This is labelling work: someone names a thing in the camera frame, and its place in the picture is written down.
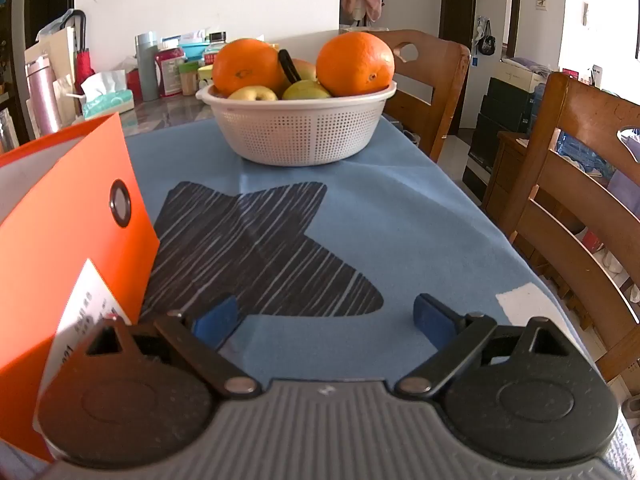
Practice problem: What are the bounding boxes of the large orange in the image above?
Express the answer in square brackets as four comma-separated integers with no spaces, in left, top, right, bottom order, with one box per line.
[212,38,286,96]
[316,31,396,97]

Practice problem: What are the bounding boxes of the black cabinet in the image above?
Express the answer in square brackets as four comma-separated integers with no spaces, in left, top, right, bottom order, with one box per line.
[462,77,538,201]

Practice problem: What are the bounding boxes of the orange cardboard box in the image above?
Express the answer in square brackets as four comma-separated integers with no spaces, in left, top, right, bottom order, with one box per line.
[0,111,162,466]

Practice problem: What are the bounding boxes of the white storage box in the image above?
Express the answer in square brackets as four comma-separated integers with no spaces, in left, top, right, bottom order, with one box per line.
[500,57,551,93]

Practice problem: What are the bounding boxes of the pink thermos bottle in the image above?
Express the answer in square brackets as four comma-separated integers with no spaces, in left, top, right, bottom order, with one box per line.
[25,57,63,136]

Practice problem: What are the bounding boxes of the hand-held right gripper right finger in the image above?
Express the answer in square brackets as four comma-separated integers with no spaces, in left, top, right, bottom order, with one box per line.
[395,293,572,401]

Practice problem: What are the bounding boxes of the teal tissue box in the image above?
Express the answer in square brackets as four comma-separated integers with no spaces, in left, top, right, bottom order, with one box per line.
[80,71,136,121]

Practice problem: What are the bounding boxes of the yellow apple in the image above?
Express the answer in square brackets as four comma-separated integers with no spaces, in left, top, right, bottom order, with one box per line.
[227,85,278,102]

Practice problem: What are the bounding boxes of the white perforated plastic basket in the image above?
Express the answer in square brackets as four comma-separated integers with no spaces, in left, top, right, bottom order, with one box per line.
[195,80,398,167]

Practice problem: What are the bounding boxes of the black hanging bag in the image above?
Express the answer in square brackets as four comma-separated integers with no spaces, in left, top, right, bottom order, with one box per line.
[477,20,497,57]

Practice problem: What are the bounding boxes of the blue printed tablecloth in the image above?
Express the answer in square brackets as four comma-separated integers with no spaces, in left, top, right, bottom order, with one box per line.
[120,114,640,480]

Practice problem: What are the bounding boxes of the red umbrella with black handle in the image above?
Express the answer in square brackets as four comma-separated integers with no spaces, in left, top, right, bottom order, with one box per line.
[60,10,96,96]

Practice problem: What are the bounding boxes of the red lidded jar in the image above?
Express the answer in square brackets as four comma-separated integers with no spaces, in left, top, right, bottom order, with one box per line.
[155,40,186,98]

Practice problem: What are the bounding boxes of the dark wooden display shelf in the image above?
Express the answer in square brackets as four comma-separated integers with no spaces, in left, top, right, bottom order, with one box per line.
[0,0,31,156]

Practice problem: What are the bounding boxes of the black curved object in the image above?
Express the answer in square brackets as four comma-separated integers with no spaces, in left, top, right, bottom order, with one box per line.
[277,49,302,83]

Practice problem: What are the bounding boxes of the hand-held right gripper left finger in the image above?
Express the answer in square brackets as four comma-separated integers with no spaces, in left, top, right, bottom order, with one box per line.
[86,294,263,401]

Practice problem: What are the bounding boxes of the reddish apple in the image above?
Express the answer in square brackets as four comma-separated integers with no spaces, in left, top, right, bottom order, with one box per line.
[291,58,318,83]

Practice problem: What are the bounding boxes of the wooden chair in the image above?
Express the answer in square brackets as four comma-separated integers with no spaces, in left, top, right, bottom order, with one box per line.
[497,72,640,383]
[350,30,472,163]

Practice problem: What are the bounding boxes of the green pear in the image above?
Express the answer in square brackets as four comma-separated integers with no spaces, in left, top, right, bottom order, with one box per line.
[281,80,332,101]

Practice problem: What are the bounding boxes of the grey thermos bottle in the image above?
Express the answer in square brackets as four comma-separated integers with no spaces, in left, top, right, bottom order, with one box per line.
[135,32,161,102]

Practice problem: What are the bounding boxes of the teal plastic container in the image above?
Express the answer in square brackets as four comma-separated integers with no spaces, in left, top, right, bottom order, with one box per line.
[180,40,223,61]

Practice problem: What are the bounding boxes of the small green lidded jar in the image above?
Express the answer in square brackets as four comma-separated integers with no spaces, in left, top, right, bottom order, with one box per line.
[179,60,200,96]

